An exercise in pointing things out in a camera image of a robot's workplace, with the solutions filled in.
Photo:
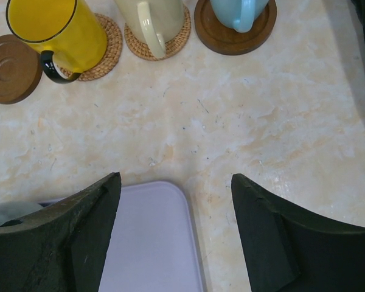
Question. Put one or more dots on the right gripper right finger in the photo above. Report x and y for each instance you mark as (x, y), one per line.
(289, 248)

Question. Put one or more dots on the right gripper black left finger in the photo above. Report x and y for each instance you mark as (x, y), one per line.
(63, 246)

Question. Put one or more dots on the woven rattan coaster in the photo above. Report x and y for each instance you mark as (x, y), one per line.
(173, 46)
(106, 51)

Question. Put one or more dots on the yellow mug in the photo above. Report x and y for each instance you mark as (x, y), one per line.
(35, 24)

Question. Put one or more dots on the dark brown wooden coaster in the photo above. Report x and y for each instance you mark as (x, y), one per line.
(226, 41)

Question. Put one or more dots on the white light-blue mug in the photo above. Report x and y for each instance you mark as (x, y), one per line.
(238, 14)

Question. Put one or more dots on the cream mug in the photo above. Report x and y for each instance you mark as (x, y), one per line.
(153, 22)

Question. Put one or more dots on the lavender plastic tray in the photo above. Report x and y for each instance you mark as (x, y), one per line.
(152, 246)

